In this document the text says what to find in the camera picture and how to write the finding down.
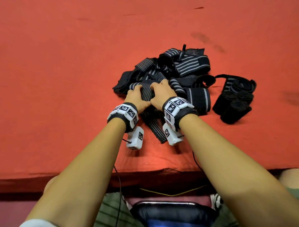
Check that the person's knee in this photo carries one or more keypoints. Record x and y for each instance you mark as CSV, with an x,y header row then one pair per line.
x,y
49,183
289,178

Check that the white sleeve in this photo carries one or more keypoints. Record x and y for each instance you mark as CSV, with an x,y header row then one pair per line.
x,y
37,223

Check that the rolled black wrap with loop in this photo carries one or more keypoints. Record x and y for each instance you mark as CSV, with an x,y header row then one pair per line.
x,y
244,85

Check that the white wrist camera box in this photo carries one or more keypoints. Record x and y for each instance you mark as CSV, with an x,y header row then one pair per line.
x,y
172,136
135,139

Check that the long black striped wrist wrap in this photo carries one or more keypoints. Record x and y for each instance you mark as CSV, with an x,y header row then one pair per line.
x,y
152,121

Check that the green striped shorts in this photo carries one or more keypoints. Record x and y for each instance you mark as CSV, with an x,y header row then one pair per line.
x,y
109,210

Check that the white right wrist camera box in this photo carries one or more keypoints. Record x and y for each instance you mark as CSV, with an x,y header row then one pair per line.
x,y
172,136

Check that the person's left fingers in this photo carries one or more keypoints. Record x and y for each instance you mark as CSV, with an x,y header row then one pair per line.
x,y
136,87

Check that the person's right forearm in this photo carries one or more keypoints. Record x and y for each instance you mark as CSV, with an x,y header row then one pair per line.
x,y
229,168

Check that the person's right knee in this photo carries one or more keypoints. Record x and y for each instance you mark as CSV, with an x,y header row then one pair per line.
x,y
289,178

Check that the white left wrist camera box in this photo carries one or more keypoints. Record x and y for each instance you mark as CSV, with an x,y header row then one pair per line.
x,y
135,139

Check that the person's left knee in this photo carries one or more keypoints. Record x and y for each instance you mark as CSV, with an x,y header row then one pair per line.
x,y
49,183

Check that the black padded seat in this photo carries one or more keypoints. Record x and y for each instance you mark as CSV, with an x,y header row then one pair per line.
x,y
175,212

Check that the red table cloth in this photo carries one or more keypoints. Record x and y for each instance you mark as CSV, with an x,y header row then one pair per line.
x,y
58,70

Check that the right wrist marker band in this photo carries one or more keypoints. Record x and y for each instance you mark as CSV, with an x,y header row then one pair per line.
x,y
175,106

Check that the pile of black striped wraps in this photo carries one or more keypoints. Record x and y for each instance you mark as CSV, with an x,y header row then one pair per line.
x,y
191,63

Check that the white and black shoe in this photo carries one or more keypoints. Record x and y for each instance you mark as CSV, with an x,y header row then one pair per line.
x,y
217,201

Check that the person's left forearm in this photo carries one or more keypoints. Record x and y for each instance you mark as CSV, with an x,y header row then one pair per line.
x,y
88,168

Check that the left wrist marker band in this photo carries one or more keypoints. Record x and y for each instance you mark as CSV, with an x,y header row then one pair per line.
x,y
125,111

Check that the wrist marker band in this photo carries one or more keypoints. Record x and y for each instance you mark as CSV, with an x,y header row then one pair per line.
x,y
175,106
125,111

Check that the person's right fingers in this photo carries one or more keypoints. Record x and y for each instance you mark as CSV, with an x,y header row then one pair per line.
x,y
161,84

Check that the person's right hand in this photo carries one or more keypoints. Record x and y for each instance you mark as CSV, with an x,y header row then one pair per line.
x,y
163,93

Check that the person's left hand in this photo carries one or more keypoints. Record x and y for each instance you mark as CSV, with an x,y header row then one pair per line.
x,y
137,99

